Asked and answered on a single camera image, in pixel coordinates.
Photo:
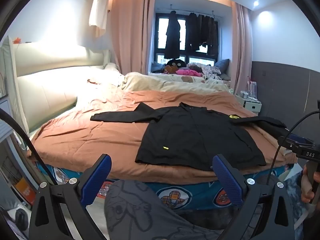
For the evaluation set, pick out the brown blanket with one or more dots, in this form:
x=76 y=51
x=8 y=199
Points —
x=100 y=135

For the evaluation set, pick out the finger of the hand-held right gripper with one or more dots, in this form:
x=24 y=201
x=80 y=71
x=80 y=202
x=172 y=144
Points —
x=295 y=140

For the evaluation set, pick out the orange box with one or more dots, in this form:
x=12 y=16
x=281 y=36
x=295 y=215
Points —
x=25 y=192

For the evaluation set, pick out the hanging white shirt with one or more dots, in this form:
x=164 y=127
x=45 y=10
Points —
x=98 y=10

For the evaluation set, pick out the teal patterned bed sheet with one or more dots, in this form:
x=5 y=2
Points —
x=195 y=195

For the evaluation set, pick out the pile of colourful clothes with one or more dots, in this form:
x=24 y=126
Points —
x=200 y=71

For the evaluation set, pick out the black plush toy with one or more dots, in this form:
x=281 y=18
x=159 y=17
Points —
x=175 y=63

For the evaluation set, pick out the pale pink bed sheet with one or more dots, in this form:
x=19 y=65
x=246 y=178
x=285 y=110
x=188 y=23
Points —
x=100 y=92

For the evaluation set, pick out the white power strip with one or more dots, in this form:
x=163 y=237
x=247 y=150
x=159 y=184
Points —
x=246 y=95

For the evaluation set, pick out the dark framed window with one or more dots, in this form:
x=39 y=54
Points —
x=185 y=55

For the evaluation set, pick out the cream duvet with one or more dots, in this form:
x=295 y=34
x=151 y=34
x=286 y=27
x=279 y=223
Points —
x=150 y=82

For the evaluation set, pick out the white padded headboard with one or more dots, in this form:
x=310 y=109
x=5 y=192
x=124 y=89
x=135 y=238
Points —
x=45 y=92

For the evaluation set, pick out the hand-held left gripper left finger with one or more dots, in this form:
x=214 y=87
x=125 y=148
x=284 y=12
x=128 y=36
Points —
x=96 y=178

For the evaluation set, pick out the hanging black coat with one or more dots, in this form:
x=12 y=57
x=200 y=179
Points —
x=172 y=35

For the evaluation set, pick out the person's leg in grey pants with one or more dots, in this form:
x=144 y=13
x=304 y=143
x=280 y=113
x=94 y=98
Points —
x=140 y=212

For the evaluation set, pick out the black jacket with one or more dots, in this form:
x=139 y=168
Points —
x=195 y=135

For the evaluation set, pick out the person's right hand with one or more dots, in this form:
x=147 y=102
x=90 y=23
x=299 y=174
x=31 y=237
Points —
x=306 y=190

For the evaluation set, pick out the white nightstand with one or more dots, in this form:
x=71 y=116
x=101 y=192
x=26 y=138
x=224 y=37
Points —
x=253 y=107

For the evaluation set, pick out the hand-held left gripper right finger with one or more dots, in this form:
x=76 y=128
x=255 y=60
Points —
x=228 y=181

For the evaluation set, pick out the pink curtain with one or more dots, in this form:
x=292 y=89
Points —
x=242 y=50
x=130 y=30

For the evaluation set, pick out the blue pillow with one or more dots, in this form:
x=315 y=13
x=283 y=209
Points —
x=222 y=65

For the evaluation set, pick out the hanging dark clothes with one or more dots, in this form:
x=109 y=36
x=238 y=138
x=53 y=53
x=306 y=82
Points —
x=202 y=32

